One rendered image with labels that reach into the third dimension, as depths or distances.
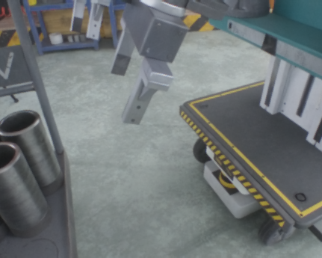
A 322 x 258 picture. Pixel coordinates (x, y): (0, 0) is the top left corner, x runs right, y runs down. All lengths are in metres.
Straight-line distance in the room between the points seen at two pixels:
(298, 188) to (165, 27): 0.71
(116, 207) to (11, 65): 0.69
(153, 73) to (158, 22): 0.06
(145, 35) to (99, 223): 0.95
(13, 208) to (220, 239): 0.74
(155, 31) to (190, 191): 0.99
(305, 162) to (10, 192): 0.90
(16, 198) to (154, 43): 0.57
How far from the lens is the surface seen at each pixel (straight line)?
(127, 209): 1.19
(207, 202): 1.20
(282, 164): 0.97
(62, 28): 3.09
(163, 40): 0.33
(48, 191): 0.97
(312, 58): 0.75
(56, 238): 0.88
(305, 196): 0.90
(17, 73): 1.01
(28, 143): 0.83
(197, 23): 3.13
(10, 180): 0.73
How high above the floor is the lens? 0.97
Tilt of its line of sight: 38 degrees down
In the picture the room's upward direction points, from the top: 2 degrees counter-clockwise
